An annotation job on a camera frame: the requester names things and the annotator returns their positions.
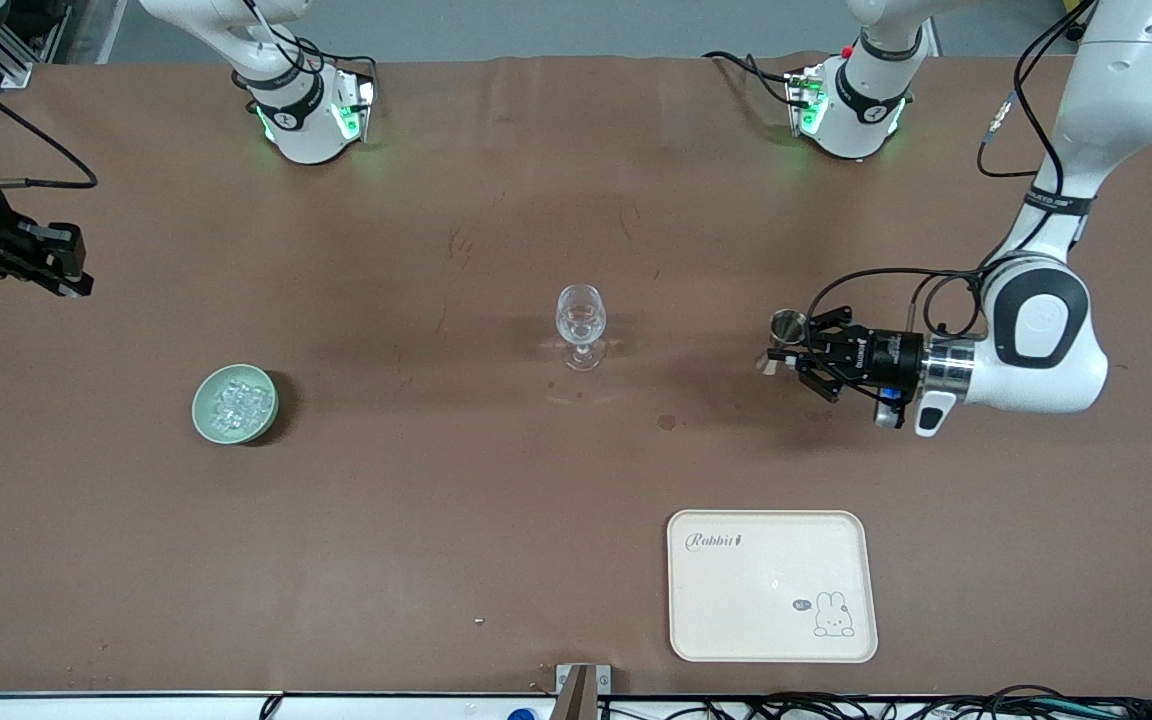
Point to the cream rabbit print tray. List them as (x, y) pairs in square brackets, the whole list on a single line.
[(766, 600)]

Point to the blue bottle cap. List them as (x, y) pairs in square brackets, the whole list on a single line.
[(522, 714)]

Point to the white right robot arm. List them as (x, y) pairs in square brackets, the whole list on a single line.
[(301, 130)]

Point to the clear wine glass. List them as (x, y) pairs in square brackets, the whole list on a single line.
[(581, 320)]

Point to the clear ice cubes pile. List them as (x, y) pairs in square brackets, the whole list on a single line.
[(239, 405)]

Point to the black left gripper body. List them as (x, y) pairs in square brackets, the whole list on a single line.
[(891, 355)]

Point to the green ceramic bowl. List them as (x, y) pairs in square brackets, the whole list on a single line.
[(204, 415)]

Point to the brown table cover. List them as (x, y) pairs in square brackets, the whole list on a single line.
[(436, 550)]

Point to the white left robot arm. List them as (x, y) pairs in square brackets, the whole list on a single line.
[(1046, 350)]

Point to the brown camera post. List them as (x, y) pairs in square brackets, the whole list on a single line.
[(576, 695)]

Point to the aluminium frame profile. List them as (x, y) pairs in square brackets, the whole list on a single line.
[(11, 68)]

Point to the grey metal bracket plate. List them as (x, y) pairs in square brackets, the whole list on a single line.
[(604, 675)]

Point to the steel jigger measuring cup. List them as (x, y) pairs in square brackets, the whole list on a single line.
[(788, 327)]

